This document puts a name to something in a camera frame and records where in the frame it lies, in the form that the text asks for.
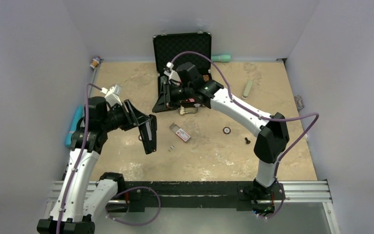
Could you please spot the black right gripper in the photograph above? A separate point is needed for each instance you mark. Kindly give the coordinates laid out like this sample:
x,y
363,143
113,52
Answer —
x,y
165,102

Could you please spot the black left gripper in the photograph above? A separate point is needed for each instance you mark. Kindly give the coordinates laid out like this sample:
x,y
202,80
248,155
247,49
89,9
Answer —
x,y
133,117

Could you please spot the black stapler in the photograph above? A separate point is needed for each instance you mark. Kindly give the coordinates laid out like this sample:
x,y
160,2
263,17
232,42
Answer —
x,y
148,133

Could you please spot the pale green stapler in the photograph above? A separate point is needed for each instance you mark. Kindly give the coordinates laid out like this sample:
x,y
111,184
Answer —
x,y
247,89

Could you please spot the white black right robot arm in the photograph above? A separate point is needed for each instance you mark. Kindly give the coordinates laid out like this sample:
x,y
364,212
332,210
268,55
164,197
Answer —
x,y
185,82

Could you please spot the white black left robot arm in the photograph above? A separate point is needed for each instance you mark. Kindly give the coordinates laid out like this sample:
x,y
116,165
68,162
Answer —
x,y
74,212

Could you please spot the black poker chip case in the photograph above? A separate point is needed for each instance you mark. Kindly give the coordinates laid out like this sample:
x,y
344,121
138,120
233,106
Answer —
x,y
166,47

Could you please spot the small orange bottle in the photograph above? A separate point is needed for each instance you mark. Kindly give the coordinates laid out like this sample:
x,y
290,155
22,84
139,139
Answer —
x,y
96,61

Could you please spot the right poker chip on table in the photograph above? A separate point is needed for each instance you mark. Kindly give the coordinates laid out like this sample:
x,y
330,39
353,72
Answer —
x,y
226,130

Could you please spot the mint green flashlight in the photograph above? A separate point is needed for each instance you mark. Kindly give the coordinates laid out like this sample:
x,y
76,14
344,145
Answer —
x,y
221,58

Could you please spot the small black screw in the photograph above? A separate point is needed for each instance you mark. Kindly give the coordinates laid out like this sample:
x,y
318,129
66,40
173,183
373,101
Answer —
x,y
247,141

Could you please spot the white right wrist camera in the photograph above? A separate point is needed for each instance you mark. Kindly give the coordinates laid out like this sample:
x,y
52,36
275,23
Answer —
x,y
171,74

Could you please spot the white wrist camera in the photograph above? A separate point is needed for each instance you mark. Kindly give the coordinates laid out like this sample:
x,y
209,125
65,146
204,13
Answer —
x,y
112,95
171,74

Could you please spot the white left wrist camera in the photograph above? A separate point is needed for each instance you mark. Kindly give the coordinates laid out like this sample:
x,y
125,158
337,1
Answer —
x,y
112,95

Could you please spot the teal blue handle tool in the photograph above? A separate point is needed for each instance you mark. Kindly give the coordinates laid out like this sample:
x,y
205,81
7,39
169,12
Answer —
x,y
76,119

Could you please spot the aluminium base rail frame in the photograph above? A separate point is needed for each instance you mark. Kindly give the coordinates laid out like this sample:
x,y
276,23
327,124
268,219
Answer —
x,y
240,195

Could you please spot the grey object at right wall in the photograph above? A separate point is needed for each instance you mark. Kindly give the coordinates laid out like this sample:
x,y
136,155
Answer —
x,y
299,102

